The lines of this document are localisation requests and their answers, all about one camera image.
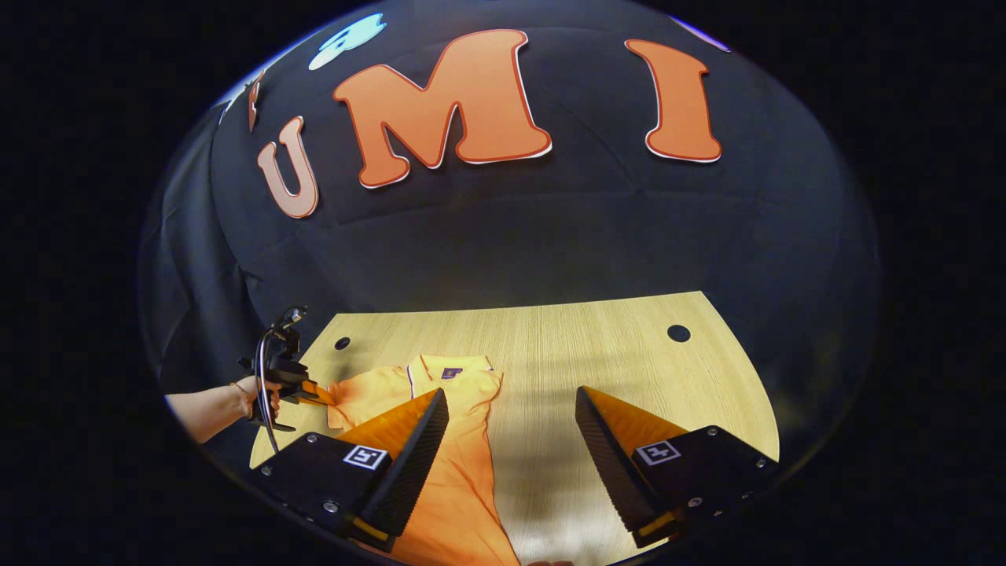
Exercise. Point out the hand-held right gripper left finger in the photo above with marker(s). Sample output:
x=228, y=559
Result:
x=409, y=468

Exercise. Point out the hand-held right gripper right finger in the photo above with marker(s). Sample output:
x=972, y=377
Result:
x=609, y=456

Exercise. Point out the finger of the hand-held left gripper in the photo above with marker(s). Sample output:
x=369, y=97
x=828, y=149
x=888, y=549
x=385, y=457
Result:
x=314, y=393

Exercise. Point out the orange T-shirt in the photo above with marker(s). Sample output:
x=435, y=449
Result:
x=464, y=472

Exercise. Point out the black backdrop cloth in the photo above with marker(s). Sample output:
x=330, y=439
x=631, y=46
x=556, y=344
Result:
x=550, y=236

